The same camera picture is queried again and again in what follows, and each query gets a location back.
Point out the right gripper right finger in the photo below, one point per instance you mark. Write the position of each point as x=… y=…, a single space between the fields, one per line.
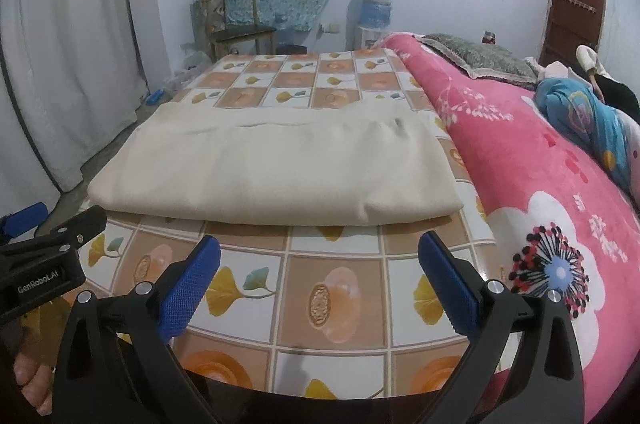
x=544 y=384

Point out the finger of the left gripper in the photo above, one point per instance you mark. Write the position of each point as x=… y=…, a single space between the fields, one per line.
x=16 y=224
x=75 y=232

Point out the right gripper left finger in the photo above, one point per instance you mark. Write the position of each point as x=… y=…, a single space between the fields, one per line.
x=115 y=364

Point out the cream zip jacket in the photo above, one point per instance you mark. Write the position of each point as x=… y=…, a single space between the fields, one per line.
x=370 y=163

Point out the person's left hand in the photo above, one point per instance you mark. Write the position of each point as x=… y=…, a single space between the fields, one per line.
x=35 y=381

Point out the pink floral blanket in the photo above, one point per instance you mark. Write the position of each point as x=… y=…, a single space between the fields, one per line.
x=545 y=198

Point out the patterned tile bed sheet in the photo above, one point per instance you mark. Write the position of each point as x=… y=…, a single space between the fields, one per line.
x=333 y=312

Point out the white curtain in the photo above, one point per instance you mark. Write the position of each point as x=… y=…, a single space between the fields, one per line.
x=70 y=83

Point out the white plastic bag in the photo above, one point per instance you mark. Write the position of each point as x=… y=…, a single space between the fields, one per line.
x=192 y=67

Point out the blue patterned garment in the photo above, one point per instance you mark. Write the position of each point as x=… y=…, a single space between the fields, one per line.
x=608 y=134

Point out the wooden chair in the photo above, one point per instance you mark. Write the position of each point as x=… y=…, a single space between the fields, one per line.
x=222 y=33

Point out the grey lace pillow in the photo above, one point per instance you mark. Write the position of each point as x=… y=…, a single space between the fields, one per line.
x=482 y=61

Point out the brown wooden door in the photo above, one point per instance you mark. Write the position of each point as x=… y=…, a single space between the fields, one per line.
x=571 y=23

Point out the blue water dispenser bottle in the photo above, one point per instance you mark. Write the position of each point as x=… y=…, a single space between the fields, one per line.
x=375 y=14

